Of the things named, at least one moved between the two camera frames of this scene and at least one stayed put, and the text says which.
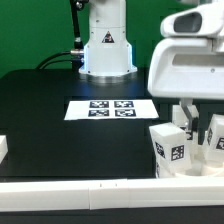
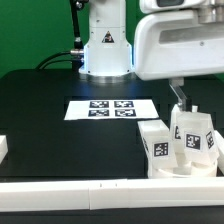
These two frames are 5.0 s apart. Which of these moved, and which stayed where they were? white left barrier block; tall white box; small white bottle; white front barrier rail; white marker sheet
Moved: small white bottle; tall white box
Stayed: white marker sheet; white front barrier rail; white left barrier block
